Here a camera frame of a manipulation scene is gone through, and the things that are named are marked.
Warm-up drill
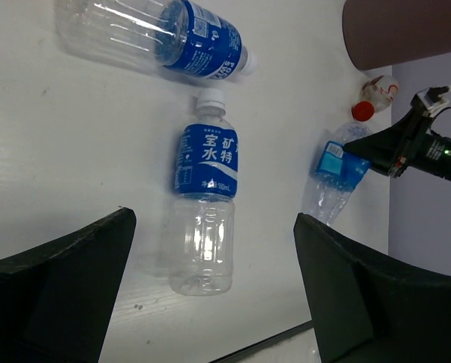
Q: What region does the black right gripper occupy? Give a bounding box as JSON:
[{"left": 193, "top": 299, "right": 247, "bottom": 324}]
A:
[{"left": 343, "top": 96, "right": 433, "bottom": 178}]

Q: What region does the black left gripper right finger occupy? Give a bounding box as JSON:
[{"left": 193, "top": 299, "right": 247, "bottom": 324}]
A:
[{"left": 294, "top": 214, "right": 451, "bottom": 362}]

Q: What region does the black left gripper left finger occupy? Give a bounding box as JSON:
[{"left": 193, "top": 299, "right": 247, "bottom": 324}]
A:
[{"left": 0, "top": 208, "right": 137, "bottom": 362}]

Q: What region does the crushed bottle blue cap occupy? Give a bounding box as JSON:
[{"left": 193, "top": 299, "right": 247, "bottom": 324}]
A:
[{"left": 304, "top": 121, "right": 372, "bottom": 225}]

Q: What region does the blue label bottle white cap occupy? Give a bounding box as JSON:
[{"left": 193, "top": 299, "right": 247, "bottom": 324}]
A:
[{"left": 168, "top": 88, "right": 239, "bottom": 296}]

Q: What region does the blue label bottle horizontal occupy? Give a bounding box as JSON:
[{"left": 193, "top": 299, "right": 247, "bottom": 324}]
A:
[{"left": 55, "top": 1, "right": 258, "bottom": 80}]

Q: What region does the brown waste bin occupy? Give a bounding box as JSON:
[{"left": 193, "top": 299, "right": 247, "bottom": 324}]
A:
[{"left": 342, "top": 0, "right": 451, "bottom": 70}]

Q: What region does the red cap small bottle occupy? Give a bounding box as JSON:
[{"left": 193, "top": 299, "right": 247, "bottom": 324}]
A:
[{"left": 351, "top": 75, "right": 400, "bottom": 122}]

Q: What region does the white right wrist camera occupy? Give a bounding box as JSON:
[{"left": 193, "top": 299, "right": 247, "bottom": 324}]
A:
[{"left": 415, "top": 85, "right": 451, "bottom": 117}]

